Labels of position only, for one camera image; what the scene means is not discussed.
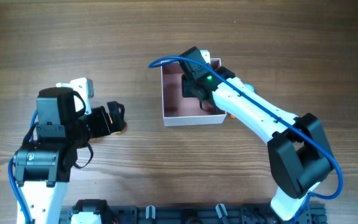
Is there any left blue cable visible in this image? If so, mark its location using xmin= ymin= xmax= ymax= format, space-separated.
xmin=7 ymin=108 xmax=39 ymax=224

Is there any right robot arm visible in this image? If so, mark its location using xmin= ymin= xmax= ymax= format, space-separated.
xmin=181 ymin=64 xmax=338 ymax=221

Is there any right blue cable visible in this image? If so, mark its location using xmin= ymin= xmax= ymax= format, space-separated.
xmin=148 ymin=55 xmax=344 ymax=200

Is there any blue cable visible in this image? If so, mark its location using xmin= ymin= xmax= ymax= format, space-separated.
xmin=7 ymin=108 xmax=39 ymax=224
xmin=148 ymin=55 xmax=344 ymax=200

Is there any yellow duck toy blue hat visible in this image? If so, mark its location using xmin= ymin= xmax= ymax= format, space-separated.
xmin=230 ymin=83 xmax=255 ymax=119

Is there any white cardboard box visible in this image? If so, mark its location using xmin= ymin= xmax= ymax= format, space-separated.
xmin=161 ymin=62 xmax=227 ymax=127

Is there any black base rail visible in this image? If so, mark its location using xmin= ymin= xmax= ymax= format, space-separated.
xmin=59 ymin=198 xmax=328 ymax=224

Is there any yellow round fan wheel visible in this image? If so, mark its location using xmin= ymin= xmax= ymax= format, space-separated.
xmin=114 ymin=122 xmax=127 ymax=134

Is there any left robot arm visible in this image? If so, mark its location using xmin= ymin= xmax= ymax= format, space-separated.
xmin=8 ymin=87 xmax=125 ymax=223

